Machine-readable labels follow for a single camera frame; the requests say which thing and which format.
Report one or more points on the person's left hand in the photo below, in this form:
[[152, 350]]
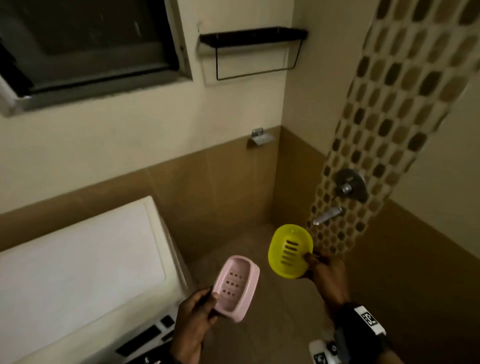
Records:
[[193, 326]]

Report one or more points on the black right wrist band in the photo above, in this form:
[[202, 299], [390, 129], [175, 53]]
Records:
[[360, 333]]

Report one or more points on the black wrist band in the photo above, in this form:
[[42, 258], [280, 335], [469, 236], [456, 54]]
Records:
[[360, 333], [157, 356]]

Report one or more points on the yellow plastic soap dish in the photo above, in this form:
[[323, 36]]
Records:
[[290, 251]]

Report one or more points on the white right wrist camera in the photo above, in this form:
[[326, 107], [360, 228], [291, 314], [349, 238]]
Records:
[[322, 352]]

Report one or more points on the white plastic appliance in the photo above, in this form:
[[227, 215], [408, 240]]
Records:
[[82, 277]]

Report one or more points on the chrome wall soap dish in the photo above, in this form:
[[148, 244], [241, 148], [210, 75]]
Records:
[[261, 137]]

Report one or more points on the dark framed window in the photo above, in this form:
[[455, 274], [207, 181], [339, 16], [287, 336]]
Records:
[[86, 48]]

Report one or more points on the black left wrist band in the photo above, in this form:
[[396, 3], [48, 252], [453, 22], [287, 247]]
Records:
[[157, 356]]

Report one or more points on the person's right hand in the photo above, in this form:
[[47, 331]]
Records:
[[330, 277]]

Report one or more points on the pink plastic soap dish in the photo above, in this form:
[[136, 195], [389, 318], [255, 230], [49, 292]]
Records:
[[236, 288]]

